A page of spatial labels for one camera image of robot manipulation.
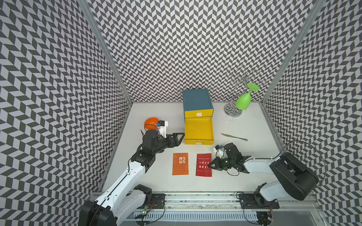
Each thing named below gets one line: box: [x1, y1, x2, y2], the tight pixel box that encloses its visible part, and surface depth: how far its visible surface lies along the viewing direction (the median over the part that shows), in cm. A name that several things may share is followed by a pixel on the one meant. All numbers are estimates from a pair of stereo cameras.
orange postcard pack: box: [172, 152, 190, 176], surface depth 88 cm
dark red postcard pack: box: [195, 153, 213, 178], surface depth 86 cm
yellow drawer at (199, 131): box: [184, 116, 214, 146], surface depth 93 cm
